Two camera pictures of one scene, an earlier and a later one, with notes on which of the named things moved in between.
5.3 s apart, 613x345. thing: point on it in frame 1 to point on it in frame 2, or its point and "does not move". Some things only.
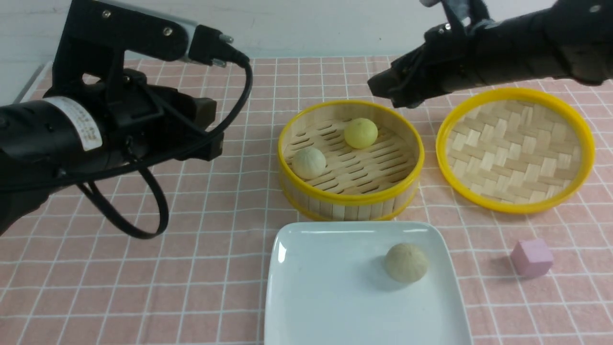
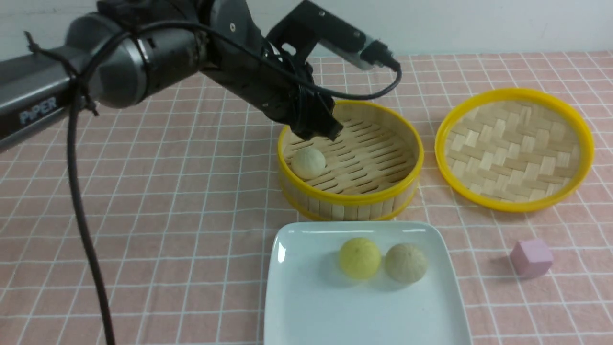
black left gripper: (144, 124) to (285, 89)
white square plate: (328, 284) does not move
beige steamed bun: (308, 163) does not move
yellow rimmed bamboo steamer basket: (374, 183) does not move
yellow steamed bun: (361, 133) to (360, 258)
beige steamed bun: (406, 262) does not move
